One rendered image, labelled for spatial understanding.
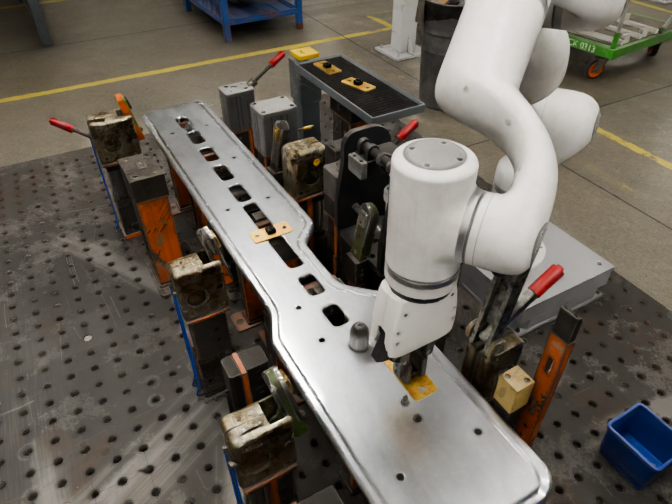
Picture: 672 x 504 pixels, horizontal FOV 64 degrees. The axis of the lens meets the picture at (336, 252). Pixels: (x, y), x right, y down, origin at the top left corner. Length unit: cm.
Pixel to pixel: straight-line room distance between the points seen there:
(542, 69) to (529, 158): 47
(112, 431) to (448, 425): 70
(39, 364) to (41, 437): 20
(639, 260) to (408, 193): 246
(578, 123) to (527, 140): 63
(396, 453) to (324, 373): 16
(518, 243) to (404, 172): 12
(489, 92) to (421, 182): 13
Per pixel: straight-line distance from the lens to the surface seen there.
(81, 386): 132
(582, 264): 144
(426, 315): 64
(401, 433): 78
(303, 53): 153
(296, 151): 121
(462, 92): 60
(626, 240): 303
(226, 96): 157
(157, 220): 135
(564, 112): 118
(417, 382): 75
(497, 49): 61
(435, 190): 50
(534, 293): 83
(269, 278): 99
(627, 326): 148
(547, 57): 99
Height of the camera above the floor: 166
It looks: 40 degrees down
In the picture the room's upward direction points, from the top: straight up
